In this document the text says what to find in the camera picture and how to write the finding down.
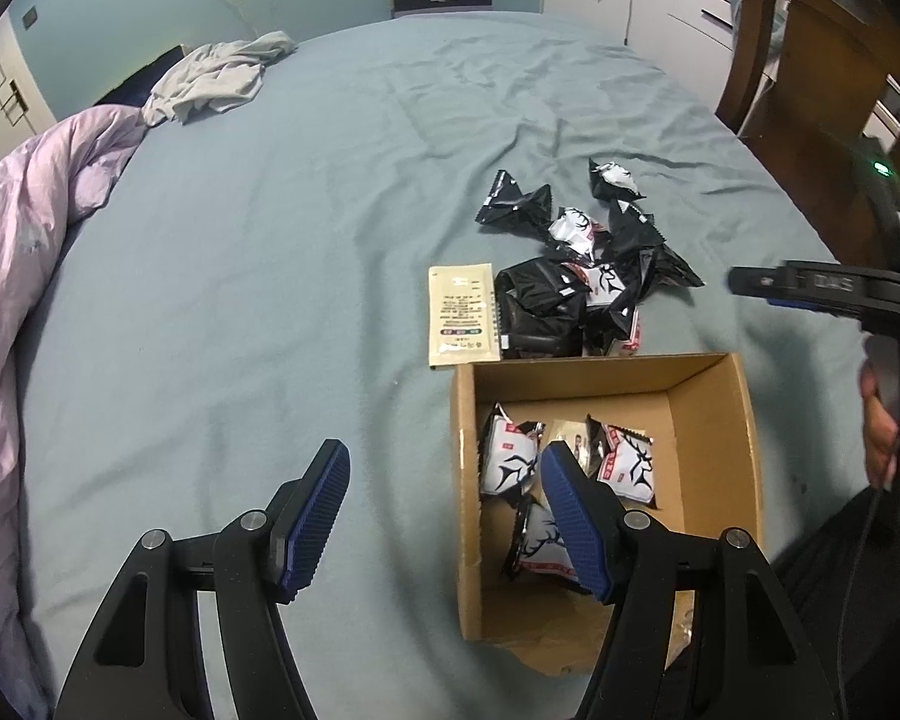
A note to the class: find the white cabinet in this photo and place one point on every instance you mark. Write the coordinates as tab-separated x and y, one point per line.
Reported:
645	0

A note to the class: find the black-white snack packet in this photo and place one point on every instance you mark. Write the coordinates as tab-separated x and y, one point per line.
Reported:
641	254
611	181
577	235

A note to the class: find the deer snack packet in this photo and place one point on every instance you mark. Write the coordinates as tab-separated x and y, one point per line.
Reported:
622	459

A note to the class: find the teal bed sheet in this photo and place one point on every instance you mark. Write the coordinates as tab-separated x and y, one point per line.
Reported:
257	283

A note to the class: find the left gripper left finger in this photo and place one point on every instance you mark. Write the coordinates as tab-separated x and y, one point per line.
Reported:
142	656

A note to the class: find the beige sachet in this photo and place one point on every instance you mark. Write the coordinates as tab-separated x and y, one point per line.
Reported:
462	315

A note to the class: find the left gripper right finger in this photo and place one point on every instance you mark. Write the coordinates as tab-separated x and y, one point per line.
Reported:
698	625

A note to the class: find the brown cardboard box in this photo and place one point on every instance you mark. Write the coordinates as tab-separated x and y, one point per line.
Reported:
696	409

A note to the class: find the person's right hand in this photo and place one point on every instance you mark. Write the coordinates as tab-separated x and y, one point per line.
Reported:
879	432

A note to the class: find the white red snack packet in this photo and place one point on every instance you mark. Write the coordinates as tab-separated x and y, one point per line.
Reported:
611	325

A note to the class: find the white door with handle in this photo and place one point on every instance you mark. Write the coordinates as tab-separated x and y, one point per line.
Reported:
23	110

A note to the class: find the black triangular snack packet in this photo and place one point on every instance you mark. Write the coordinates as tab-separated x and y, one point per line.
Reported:
508	207

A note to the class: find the lilac duvet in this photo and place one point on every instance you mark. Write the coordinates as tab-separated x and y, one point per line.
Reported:
48	184

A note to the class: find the brown wooden chair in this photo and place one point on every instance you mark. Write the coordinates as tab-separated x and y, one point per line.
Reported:
804	80

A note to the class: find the grey crumpled garment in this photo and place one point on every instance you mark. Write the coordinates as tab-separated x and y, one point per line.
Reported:
215	78

